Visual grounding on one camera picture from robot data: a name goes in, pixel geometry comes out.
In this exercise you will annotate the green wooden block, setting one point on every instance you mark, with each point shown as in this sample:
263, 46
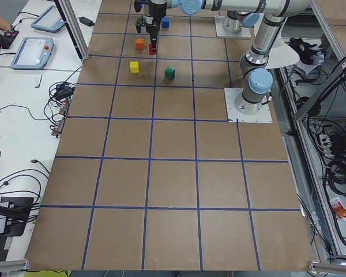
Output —
169, 72

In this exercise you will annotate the blue teach pendant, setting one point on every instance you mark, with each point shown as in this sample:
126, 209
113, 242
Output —
49, 21
32, 54

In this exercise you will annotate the yellow wooden block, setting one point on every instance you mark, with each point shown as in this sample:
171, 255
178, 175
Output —
134, 67

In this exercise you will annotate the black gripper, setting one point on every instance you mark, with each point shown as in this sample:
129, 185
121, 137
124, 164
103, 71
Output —
154, 12

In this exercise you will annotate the black monitor stand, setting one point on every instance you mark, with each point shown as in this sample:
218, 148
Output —
14, 214

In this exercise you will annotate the red wooden block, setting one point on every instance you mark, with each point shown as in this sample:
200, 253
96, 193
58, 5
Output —
152, 50

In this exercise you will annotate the near blue teach pendant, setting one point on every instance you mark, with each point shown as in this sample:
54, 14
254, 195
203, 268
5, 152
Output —
32, 54

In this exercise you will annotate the far blue teach pendant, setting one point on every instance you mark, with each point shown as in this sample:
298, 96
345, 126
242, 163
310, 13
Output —
49, 21

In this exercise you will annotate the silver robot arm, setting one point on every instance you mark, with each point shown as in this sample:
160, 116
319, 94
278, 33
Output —
246, 19
257, 79

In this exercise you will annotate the person's hand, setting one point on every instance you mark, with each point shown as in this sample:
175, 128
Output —
10, 29

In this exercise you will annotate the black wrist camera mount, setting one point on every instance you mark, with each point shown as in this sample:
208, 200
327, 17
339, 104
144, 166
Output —
138, 4

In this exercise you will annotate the red snack packet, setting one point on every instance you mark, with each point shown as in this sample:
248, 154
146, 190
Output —
338, 208

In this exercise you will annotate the orange wooden block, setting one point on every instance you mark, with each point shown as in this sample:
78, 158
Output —
140, 43

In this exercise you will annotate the blue wooden block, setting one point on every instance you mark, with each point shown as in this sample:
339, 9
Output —
165, 22

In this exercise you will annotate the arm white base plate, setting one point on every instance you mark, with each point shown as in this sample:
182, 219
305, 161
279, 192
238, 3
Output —
230, 28
240, 111

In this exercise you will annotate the white power strip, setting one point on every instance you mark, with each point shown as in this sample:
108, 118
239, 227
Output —
324, 144

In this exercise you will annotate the aluminium frame post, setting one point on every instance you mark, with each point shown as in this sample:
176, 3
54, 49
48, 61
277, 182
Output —
69, 18

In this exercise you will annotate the black power adapter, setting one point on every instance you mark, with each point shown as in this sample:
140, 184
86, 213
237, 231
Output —
86, 21

